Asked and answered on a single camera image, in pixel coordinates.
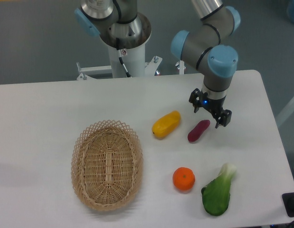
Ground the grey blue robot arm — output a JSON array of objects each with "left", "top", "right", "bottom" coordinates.
[{"left": 75, "top": 0, "right": 241, "bottom": 126}]

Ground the white metal base frame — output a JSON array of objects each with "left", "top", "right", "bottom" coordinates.
[{"left": 76, "top": 50, "right": 187, "bottom": 81}]

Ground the black device at table edge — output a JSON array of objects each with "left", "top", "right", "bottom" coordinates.
[{"left": 282, "top": 192, "right": 294, "bottom": 218}]

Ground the purple sweet potato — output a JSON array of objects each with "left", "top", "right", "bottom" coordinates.
[{"left": 187, "top": 120, "right": 210, "bottom": 143}]

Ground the green bok choy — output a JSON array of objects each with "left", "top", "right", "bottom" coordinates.
[{"left": 201, "top": 163, "right": 237, "bottom": 216}]

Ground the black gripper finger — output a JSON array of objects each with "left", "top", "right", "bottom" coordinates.
[
  {"left": 214, "top": 109, "right": 232, "bottom": 129},
  {"left": 189, "top": 88, "right": 202, "bottom": 113}
]

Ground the yellow mango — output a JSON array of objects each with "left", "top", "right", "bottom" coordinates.
[{"left": 152, "top": 110, "right": 181, "bottom": 139}]

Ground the woven wicker basket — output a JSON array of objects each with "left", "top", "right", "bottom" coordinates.
[{"left": 71, "top": 120, "right": 143, "bottom": 211}]

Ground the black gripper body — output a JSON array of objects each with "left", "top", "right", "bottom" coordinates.
[{"left": 200, "top": 92, "right": 226, "bottom": 119}]

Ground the white frame leg right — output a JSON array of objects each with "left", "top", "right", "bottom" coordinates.
[{"left": 275, "top": 96, "right": 294, "bottom": 128}]

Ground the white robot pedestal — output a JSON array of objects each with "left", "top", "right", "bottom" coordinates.
[{"left": 107, "top": 44, "right": 145, "bottom": 78}]

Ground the black cable on pedestal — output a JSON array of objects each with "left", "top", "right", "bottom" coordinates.
[{"left": 115, "top": 38, "right": 132, "bottom": 78}]

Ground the orange tangerine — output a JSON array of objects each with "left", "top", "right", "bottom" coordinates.
[{"left": 172, "top": 167, "right": 195, "bottom": 191}]

